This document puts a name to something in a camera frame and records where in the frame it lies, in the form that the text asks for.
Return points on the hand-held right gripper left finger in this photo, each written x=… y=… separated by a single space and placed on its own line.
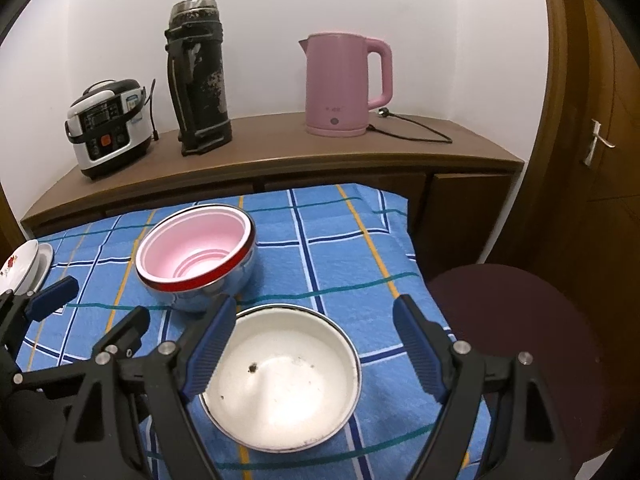
x=210 y=350

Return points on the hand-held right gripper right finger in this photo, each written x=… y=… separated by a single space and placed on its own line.
x=420 y=355

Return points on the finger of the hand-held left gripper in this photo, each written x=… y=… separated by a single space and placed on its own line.
x=50 y=300
x=125 y=327

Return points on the plain white plate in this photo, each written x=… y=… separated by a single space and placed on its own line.
x=46 y=260

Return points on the red flower white plate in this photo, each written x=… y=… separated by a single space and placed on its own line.
x=17 y=265

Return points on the stainless steel bowl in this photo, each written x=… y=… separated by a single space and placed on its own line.
x=220 y=280

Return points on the white enamel bowl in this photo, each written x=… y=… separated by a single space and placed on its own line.
x=285 y=390

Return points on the pink bowl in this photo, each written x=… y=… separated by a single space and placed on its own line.
x=200 y=245

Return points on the dark round stool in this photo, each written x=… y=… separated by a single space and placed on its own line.
x=525 y=335

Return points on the blue plaid cloth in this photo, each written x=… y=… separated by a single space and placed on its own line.
x=330 y=270

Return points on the white black rice cooker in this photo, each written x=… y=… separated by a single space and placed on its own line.
x=110 y=135

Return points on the wooden door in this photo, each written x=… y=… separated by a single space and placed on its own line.
x=575 y=210

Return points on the wooden cabinet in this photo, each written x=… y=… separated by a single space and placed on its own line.
x=300 y=150

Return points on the black thermos flask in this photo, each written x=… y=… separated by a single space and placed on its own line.
x=200 y=85

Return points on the pink electric kettle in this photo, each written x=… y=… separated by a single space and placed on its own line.
x=335 y=90

